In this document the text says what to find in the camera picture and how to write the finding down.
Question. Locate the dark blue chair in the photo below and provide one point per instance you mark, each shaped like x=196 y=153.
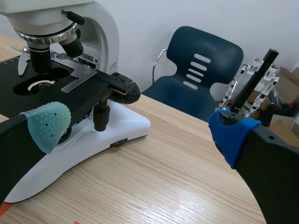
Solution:
x=198 y=77

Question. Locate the black metal rail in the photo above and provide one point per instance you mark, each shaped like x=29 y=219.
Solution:
x=255 y=79

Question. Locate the brown cardboard box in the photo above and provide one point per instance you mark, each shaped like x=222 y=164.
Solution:
x=288 y=86

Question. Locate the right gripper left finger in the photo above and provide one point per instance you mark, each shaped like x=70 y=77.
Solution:
x=28 y=133

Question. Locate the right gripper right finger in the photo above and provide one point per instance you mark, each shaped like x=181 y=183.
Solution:
x=268 y=163

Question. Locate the white and black microscope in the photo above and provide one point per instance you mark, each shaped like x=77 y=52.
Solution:
x=77 y=70

